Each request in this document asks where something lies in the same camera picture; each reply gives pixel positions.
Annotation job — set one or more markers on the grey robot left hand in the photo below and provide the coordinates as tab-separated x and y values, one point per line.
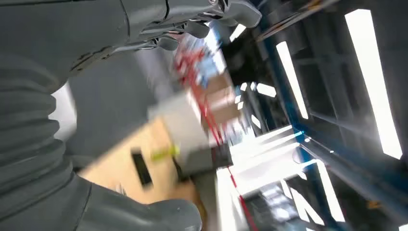
63	32

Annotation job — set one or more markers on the long ceiling light panel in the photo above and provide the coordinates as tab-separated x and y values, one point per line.
291	79
373	83

